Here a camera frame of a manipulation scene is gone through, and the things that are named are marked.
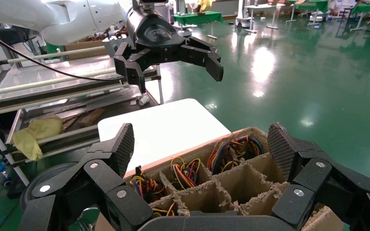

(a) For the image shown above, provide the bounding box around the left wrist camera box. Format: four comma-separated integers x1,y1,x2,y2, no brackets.
132,0,170,11

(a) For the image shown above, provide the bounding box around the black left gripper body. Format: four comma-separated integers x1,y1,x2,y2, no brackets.
126,8,188,64

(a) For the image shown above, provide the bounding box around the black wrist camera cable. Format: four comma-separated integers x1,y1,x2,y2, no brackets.
0,27,125,82

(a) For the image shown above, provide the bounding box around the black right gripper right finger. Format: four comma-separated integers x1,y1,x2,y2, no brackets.
267,122,370,231

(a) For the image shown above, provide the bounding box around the chrome stool base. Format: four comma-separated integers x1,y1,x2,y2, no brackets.
76,206,100,231

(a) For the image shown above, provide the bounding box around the person in yellow top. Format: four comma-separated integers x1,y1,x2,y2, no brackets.
198,0,214,13

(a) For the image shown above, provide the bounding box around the brown wood scrap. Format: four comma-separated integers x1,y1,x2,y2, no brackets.
78,107,105,127

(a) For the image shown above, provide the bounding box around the divided brown cardboard box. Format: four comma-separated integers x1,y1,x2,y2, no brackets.
95,127,345,231

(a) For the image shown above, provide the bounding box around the yellow cloth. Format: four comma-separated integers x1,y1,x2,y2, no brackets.
12,115,64,162

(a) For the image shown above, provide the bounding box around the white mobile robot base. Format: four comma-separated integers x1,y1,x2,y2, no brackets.
309,11,325,23
235,0,253,28

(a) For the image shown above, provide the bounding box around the two-shelf pipe frame cart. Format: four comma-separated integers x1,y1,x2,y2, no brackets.
0,46,165,198

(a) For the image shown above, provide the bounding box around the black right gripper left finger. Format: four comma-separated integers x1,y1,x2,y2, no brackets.
18,122,154,231

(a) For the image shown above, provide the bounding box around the power supply with coloured wires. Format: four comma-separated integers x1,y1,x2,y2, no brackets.
206,141,242,175
231,135,265,160
170,156,202,191
130,165,169,204

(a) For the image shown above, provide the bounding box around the white folding table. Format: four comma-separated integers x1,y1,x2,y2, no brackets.
245,3,279,34

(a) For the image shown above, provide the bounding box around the plain brown cardboard box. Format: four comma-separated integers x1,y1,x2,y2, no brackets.
64,39,109,61

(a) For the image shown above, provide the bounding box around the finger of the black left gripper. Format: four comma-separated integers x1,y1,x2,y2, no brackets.
113,42,161,94
180,36,225,83

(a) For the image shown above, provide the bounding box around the grey flat panel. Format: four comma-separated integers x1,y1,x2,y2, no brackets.
0,56,123,103

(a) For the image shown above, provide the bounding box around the black rubber wheel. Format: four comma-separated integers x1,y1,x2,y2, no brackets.
20,162,79,211

